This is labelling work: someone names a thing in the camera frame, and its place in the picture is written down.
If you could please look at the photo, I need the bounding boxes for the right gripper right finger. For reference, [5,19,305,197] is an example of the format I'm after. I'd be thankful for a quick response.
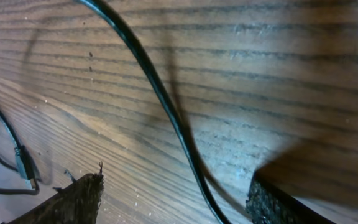
[246,172,334,224]

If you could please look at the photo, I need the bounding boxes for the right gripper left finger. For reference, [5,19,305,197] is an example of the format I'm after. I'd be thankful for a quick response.
[9,162,104,224]

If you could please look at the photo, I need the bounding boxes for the black USB cable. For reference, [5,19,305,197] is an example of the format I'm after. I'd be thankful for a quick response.
[75,0,232,224]

